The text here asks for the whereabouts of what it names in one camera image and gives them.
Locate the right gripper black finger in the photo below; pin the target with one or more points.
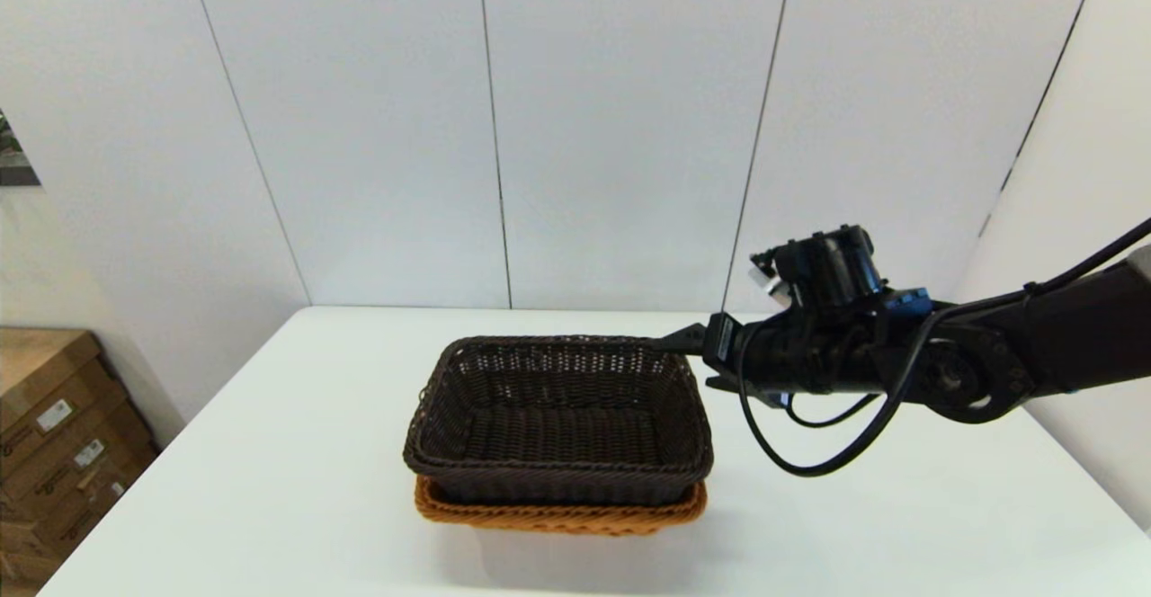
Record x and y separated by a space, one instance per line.
679 342
728 386

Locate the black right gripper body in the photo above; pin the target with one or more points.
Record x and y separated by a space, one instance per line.
791 359

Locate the dark brown wicker basket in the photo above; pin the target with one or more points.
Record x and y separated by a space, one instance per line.
557 417

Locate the orange wicker basket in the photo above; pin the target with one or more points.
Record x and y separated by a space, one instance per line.
557 518

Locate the brown cardboard box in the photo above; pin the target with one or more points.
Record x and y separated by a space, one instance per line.
90 503
36 556
63 462
45 372

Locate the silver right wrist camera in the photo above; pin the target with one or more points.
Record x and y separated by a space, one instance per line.
769 275

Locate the dark framed wall picture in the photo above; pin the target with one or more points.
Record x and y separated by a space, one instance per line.
11 161

